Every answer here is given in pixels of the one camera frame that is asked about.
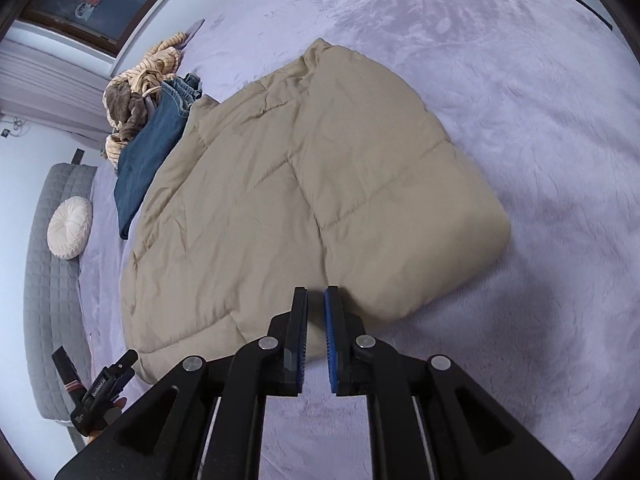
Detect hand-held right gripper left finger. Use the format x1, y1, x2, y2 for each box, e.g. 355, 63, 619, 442
54, 286, 309, 480

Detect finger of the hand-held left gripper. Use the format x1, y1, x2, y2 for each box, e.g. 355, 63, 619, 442
106, 349, 140, 377
51, 345, 82, 388

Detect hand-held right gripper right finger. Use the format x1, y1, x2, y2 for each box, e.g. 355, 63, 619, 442
323, 285, 577, 480

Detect beige puffer jacket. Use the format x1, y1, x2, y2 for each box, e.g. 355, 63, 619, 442
120, 37, 512, 386

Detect pile of striped clothes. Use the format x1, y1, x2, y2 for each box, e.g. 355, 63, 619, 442
103, 31, 187, 174

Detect grey quilted headboard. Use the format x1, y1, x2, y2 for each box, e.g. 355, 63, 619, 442
22, 162, 99, 427

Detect round white cushion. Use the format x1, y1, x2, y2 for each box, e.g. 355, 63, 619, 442
47, 196, 94, 261

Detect folded blue jeans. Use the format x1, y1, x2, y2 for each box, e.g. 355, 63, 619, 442
113, 72, 204, 240

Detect brown plush garment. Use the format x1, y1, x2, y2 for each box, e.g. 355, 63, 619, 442
103, 77, 164, 142

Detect white curtain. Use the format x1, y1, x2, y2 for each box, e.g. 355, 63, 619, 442
0, 42, 122, 142

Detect purple plush bed blanket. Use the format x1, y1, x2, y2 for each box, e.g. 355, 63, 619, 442
75, 0, 640, 480

